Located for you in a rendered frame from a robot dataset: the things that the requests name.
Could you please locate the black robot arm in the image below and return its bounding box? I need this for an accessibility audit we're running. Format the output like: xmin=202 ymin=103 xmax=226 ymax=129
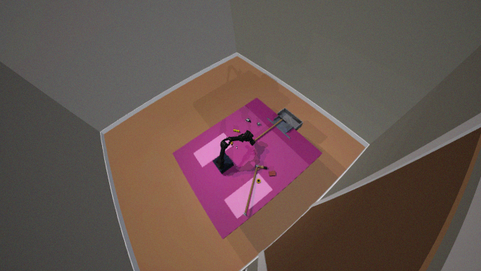
xmin=216 ymin=130 xmax=253 ymax=170

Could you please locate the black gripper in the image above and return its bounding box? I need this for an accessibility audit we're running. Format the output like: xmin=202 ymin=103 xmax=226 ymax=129
xmin=246 ymin=137 xmax=255 ymax=145

